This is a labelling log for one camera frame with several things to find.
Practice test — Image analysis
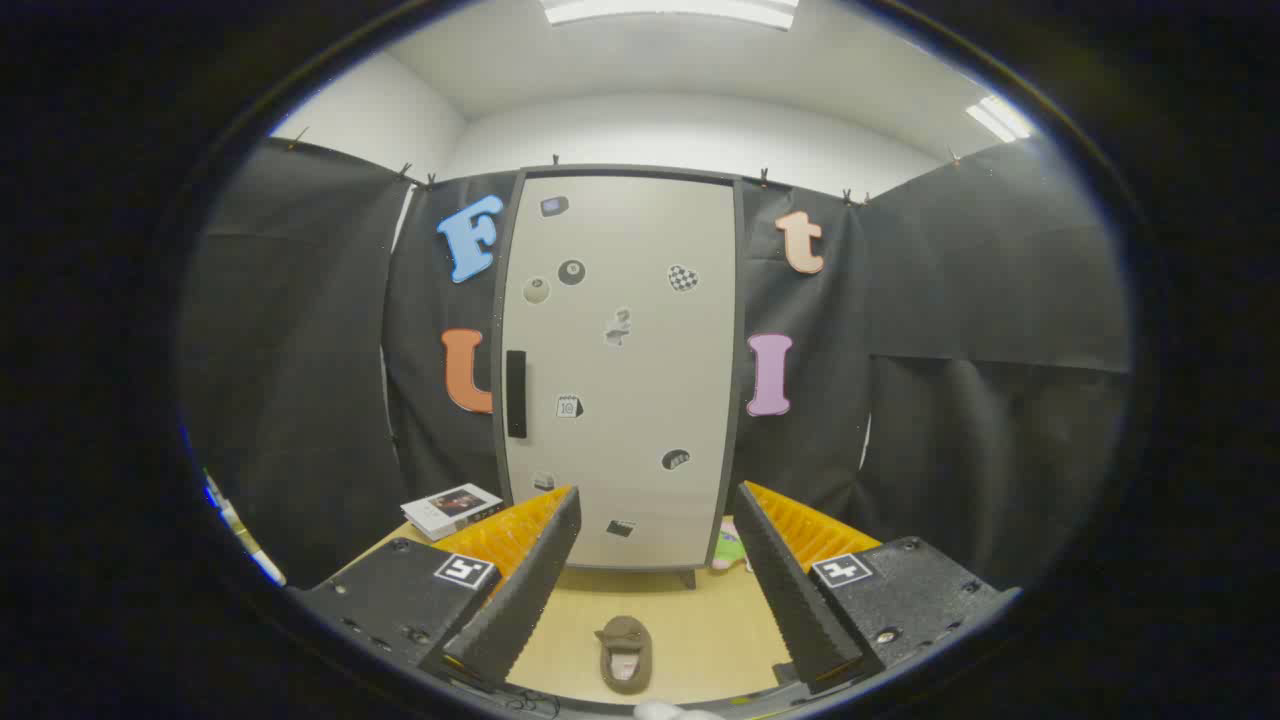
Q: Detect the dark grey shoe cabinet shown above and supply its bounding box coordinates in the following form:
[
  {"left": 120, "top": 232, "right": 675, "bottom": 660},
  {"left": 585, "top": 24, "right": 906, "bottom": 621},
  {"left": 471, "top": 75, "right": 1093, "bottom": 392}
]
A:
[{"left": 490, "top": 165, "right": 749, "bottom": 591}]

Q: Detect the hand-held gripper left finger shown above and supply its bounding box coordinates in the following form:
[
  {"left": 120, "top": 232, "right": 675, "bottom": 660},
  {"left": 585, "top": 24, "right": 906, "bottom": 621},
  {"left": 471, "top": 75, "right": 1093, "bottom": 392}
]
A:
[{"left": 290, "top": 485, "right": 583, "bottom": 696}]

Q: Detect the green and pink plush toy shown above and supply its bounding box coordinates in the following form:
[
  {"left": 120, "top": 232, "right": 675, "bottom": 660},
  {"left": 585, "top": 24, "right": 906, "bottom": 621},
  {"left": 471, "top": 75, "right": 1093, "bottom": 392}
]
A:
[{"left": 712, "top": 518, "right": 753, "bottom": 573}]

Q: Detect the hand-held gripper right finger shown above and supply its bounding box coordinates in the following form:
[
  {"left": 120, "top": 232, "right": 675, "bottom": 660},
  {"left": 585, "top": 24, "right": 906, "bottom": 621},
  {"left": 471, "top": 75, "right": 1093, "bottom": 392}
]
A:
[{"left": 733, "top": 480, "right": 1021, "bottom": 696}]

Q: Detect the black backdrop cloth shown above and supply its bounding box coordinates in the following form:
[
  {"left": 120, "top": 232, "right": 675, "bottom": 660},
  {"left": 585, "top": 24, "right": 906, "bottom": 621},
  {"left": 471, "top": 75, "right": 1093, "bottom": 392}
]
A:
[{"left": 178, "top": 138, "right": 1133, "bottom": 591}]

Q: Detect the brown fuzzy shoe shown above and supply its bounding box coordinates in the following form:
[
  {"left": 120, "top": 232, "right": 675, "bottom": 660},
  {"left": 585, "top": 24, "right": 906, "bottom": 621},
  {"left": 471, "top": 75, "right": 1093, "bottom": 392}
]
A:
[{"left": 595, "top": 615, "right": 653, "bottom": 696}]

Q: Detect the long ceiling light panel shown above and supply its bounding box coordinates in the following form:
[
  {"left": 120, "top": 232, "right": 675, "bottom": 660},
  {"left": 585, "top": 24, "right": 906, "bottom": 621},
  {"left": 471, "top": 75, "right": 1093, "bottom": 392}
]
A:
[{"left": 540, "top": 0, "right": 801, "bottom": 31}]

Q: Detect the pile of small clutter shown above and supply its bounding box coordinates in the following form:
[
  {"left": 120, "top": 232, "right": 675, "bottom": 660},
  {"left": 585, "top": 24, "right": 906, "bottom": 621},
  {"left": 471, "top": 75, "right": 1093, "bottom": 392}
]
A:
[{"left": 203, "top": 470, "right": 288, "bottom": 586}]

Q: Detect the small ceiling light panel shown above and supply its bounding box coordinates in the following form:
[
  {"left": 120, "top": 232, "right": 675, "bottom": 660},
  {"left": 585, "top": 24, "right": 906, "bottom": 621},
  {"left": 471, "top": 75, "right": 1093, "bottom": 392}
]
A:
[{"left": 965, "top": 95, "right": 1033, "bottom": 144}]

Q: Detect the white shoe cabinet door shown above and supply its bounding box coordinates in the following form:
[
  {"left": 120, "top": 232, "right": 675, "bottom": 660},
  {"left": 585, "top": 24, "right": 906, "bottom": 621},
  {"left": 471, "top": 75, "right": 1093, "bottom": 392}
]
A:
[{"left": 500, "top": 175, "right": 739, "bottom": 571}]

